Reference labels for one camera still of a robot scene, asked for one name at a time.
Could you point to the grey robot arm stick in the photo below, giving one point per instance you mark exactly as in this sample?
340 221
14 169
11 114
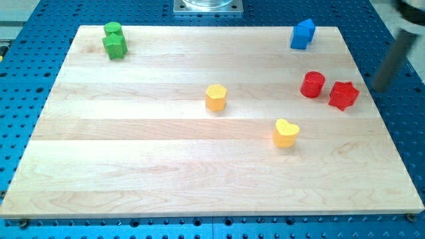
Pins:
394 59

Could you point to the red cylinder block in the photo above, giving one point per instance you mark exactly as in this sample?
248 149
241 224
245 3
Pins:
312 84

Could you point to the blue pentagon block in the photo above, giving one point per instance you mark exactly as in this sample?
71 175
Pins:
309 24

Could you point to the yellow heart block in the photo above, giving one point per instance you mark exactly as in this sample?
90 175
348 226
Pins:
285 133

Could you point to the yellow hexagon block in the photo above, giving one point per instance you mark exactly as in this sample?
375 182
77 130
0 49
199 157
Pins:
216 97

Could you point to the green cylinder block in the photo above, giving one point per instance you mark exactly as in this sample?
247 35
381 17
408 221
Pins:
113 28

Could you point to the red star block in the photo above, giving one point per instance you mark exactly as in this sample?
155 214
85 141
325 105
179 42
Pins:
343 95

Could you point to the blue cube block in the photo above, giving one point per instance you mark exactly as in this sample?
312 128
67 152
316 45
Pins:
300 37

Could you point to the wooden board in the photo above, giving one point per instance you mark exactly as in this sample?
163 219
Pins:
133 137

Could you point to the green star block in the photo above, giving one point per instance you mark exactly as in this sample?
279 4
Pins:
115 46

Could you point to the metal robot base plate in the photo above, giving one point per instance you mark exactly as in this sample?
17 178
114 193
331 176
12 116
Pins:
207 6

